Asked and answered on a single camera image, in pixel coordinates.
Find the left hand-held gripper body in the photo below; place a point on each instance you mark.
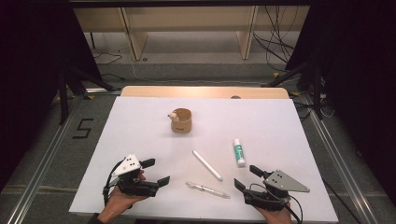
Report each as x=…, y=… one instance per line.
x=126, y=168

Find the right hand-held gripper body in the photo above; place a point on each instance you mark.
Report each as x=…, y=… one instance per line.
x=285, y=183

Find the white green glue stick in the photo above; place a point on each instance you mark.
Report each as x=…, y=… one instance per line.
x=239, y=152

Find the clear pen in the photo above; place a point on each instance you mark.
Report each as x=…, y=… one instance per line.
x=207, y=189

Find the white pen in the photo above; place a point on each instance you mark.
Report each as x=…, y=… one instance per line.
x=207, y=165

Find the person's right hand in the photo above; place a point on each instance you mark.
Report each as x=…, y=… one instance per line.
x=278, y=217

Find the person's left hand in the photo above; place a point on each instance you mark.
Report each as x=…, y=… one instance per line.
x=116, y=203

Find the white table sheet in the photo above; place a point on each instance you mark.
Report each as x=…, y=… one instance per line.
x=140, y=137

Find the black metal stand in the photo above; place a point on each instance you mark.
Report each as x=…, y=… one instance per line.
x=63, y=96
x=317, y=90

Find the black curtain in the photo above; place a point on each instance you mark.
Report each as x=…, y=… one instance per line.
x=358, y=77
x=31, y=62

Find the light wooden desk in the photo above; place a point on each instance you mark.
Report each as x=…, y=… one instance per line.
x=186, y=18

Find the aluminium floor rail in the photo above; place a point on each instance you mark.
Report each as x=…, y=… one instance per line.
x=339, y=155
x=43, y=165

